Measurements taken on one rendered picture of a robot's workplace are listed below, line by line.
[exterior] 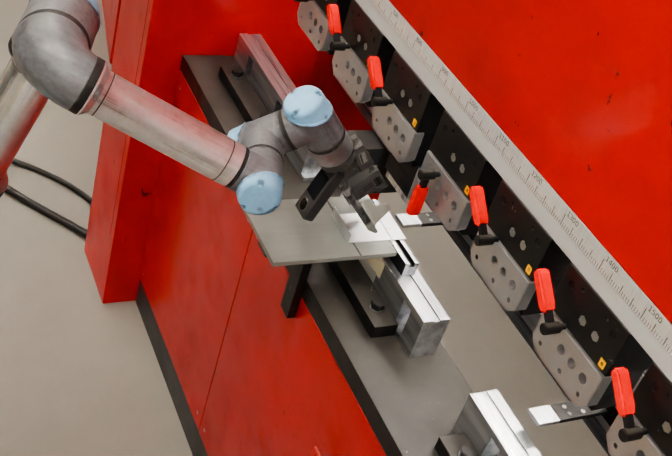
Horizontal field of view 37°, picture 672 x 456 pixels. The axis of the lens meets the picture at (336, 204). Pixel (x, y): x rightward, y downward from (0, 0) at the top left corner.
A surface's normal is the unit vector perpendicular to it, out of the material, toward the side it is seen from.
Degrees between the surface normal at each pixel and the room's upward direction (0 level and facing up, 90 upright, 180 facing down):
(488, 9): 90
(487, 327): 0
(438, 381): 0
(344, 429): 90
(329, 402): 90
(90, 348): 0
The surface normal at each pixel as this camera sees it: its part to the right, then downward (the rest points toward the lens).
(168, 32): 0.39, 0.62
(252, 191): 0.04, 0.60
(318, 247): 0.26, -0.78
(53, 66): -0.07, 0.11
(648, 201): -0.89, 0.05
